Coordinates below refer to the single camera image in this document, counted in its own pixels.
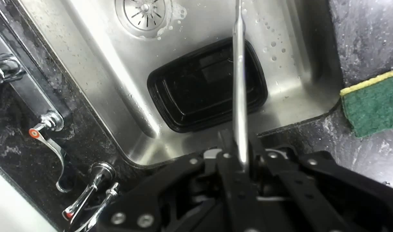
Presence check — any silver butter knife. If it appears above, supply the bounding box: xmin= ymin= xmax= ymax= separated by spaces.
xmin=230 ymin=0 xmax=251 ymax=172

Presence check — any black rectangular bowl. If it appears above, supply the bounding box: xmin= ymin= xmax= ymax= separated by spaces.
xmin=145 ymin=37 xmax=269 ymax=134

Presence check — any stainless steel sink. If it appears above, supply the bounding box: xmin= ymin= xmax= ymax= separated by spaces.
xmin=14 ymin=0 xmax=347 ymax=168

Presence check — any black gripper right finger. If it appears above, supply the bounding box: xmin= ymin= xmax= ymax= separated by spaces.
xmin=245 ymin=135 xmax=393 ymax=232

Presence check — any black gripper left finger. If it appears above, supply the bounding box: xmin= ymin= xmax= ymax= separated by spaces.
xmin=91 ymin=127 xmax=248 ymax=232

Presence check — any green yellow sponge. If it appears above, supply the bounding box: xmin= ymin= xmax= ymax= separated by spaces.
xmin=338 ymin=69 xmax=393 ymax=139

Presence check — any chrome faucet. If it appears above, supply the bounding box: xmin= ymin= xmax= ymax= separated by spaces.
xmin=0 ymin=50 xmax=119 ymax=232

